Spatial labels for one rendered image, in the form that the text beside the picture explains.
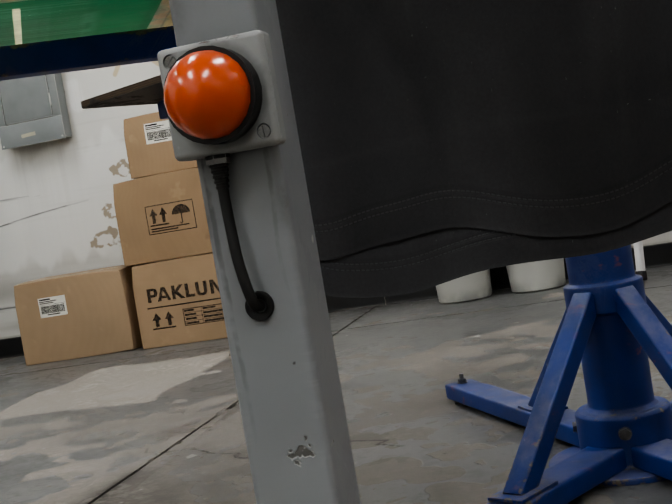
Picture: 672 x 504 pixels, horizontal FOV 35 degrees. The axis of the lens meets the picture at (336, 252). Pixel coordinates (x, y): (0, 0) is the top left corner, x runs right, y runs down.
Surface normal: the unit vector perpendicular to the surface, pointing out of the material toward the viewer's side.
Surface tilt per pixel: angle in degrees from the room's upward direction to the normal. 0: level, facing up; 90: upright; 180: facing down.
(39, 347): 91
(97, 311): 90
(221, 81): 81
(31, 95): 90
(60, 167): 90
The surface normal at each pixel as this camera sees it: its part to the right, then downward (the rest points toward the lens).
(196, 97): -0.04, 0.23
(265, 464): -0.23, 0.09
